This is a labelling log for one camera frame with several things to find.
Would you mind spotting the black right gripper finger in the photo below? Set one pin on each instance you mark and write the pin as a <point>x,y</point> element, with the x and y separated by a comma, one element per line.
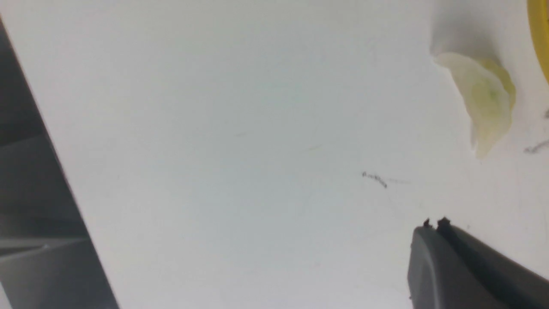
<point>451,269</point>

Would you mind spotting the bamboo steamer tray yellow rim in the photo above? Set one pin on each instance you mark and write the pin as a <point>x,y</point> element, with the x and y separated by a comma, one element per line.
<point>538,18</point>

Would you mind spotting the green dumpling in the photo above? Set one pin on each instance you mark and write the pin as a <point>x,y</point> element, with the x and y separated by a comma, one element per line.
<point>488,93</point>

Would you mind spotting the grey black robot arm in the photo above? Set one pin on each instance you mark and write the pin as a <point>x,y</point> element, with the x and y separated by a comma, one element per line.
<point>48,260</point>

